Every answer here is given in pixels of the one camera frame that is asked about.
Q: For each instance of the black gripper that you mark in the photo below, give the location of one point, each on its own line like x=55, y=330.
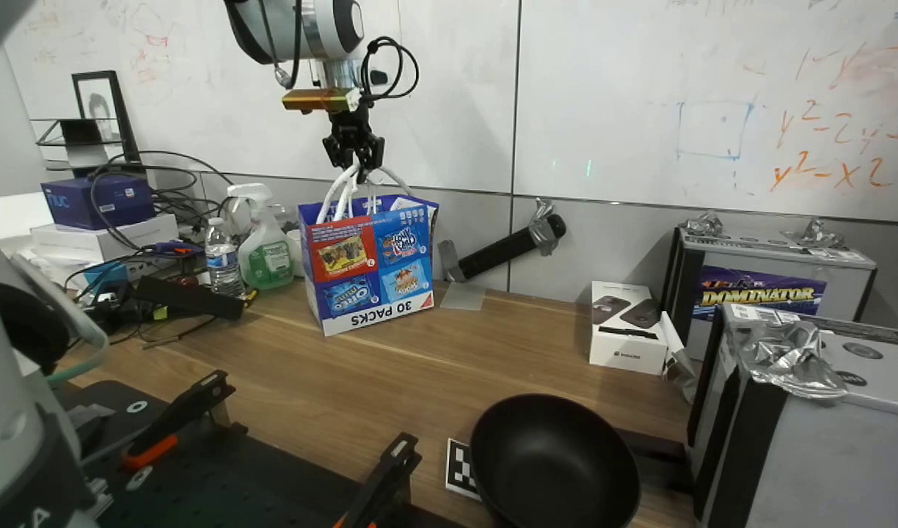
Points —
x=351, y=125

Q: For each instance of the white black Franka robot arm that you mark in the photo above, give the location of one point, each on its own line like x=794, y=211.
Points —
x=313, y=25

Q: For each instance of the blue printed cardboard box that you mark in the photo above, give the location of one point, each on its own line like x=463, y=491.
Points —
x=372, y=266

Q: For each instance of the small white cardboard box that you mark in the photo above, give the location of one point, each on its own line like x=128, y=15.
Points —
x=625, y=339

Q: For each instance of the spray bottle with green liquid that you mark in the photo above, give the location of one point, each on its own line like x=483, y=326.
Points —
x=266, y=257

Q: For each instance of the clear plastic water bottle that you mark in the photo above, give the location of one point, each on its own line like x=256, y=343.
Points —
x=222, y=258

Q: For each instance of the whiteboard with black handwriting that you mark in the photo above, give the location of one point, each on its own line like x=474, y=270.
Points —
x=175, y=76

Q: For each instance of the black flat hand tool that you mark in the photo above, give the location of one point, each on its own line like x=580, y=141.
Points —
x=190, y=298

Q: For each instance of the dark blue carton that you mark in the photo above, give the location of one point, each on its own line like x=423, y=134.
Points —
x=97, y=201

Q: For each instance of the flat white carton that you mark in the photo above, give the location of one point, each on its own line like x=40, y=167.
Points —
x=107, y=239

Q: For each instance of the black orange bar clamp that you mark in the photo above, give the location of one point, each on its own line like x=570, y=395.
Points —
x=386, y=484
x=175, y=420

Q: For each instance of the black white fiducial tag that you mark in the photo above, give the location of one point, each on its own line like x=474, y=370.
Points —
x=463, y=471

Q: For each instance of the black perforated breadboard plate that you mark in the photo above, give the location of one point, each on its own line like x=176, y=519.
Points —
x=263, y=488

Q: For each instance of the whiteboard with orange equations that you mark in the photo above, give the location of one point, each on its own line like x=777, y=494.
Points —
x=715, y=98

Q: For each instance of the black frying pan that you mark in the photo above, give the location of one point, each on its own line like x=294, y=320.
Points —
x=552, y=464

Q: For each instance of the grey battery with Dominator label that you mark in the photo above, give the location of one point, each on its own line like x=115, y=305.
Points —
x=762, y=289

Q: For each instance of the crumpled silver foil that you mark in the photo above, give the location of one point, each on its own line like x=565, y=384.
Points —
x=790, y=356

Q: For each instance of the grey battery with foil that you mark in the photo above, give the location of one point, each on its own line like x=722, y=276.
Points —
x=840, y=459

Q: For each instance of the gold wrist camera bar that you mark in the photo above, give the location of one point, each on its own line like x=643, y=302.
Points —
x=319, y=98

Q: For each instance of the black picture frame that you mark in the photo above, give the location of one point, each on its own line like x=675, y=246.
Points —
x=107, y=113

